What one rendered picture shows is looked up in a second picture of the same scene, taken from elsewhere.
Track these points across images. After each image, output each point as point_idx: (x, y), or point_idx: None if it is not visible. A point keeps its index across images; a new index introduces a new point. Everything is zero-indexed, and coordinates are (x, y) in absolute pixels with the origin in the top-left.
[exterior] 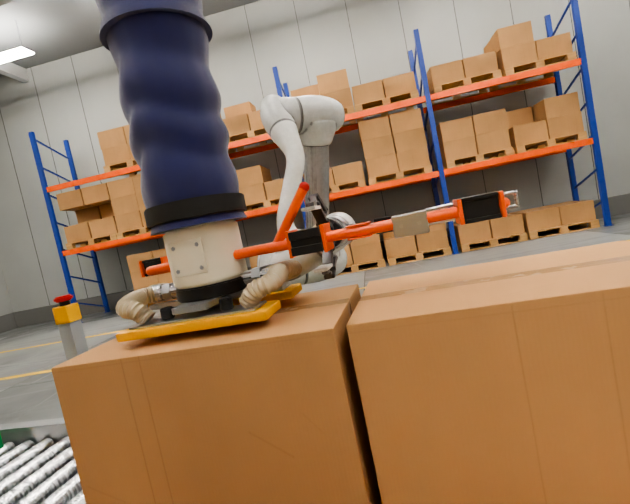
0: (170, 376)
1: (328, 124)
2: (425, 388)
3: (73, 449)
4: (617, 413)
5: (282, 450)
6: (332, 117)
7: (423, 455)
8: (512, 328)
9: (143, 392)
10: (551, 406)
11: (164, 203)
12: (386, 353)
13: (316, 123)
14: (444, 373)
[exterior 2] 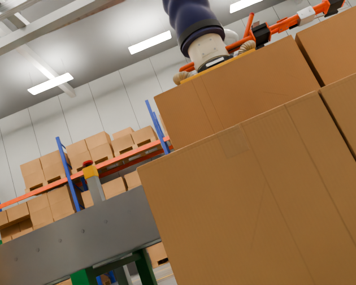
0: (218, 79)
1: (232, 40)
2: (339, 46)
3: (169, 134)
4: None
5: (281, 94)
6: (233, 37)
7: (348, 75)
8: None
9: (205, 91)
10: None
11: (194, 23)
12: (317, 38)
13: (226, 39)
14: (344, 37)
